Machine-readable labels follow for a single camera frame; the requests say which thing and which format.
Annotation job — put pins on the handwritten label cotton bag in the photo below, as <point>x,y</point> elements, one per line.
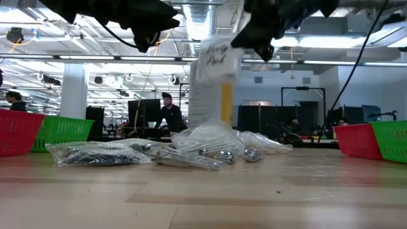
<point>219,60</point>

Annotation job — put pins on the black cabinet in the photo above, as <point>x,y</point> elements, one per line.
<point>94,121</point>

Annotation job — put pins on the person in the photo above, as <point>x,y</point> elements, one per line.
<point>295,124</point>
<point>342,121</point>
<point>170,116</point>
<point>17,103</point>

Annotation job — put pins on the green plastic basket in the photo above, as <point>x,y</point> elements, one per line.
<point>392,141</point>
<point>66,132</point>

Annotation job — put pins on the black computer monitor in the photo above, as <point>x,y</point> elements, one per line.
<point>144,111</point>

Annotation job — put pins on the red plastic basket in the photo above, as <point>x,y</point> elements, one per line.
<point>356,141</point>
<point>20,133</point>

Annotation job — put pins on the black partition panels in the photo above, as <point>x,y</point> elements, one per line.
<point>270,121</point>

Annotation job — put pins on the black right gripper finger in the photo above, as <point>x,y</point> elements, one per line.
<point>242,39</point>
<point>258,35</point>

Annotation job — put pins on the silver air duct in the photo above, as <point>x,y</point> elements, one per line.
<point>200,25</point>

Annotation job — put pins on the white canister with yellow label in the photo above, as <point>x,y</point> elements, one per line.
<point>203,101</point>

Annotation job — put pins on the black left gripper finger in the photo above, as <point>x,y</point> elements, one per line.
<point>160,11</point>
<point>162,25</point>

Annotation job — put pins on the white building column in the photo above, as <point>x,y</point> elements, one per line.
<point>73,92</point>

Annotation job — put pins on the dark background monitor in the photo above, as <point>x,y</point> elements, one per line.
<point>371,113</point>

